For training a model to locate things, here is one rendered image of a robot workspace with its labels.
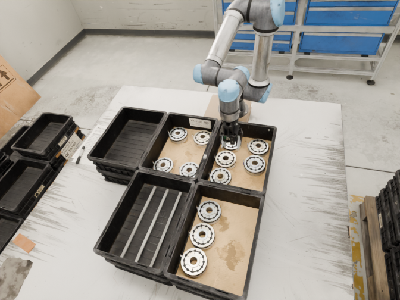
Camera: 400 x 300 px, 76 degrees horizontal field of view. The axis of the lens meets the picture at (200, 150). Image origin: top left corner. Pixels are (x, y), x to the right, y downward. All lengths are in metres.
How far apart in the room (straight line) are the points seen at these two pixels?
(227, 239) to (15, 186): 1.76
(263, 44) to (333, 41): 1.78
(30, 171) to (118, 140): 1.04
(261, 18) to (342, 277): 1.12
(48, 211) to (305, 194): 1.36
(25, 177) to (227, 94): 1.86
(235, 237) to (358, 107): 2.21
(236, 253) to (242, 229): 0.10
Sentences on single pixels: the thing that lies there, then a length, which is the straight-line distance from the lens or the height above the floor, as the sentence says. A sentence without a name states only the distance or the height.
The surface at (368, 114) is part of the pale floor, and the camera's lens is 2.98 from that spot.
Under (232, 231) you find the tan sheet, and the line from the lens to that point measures 1.14.
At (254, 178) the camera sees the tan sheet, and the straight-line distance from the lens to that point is 1.26.
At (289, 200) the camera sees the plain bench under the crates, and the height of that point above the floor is 0.70.
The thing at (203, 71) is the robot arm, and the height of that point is 1.30.
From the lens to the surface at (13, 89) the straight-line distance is 3.83.
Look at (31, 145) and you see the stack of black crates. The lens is 2.46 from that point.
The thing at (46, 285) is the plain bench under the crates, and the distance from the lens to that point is 1.48.
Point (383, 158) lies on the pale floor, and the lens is 2.65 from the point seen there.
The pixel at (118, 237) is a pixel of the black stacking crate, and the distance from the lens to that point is 1.24.
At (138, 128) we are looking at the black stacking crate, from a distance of 1.59.
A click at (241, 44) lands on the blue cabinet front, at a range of 3.09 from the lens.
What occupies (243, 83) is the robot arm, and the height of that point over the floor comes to 1.28.
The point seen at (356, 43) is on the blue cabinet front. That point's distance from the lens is 3.09.
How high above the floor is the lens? 1.89
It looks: 50 degrees down
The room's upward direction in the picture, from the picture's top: 11 degrees counter-clockwise
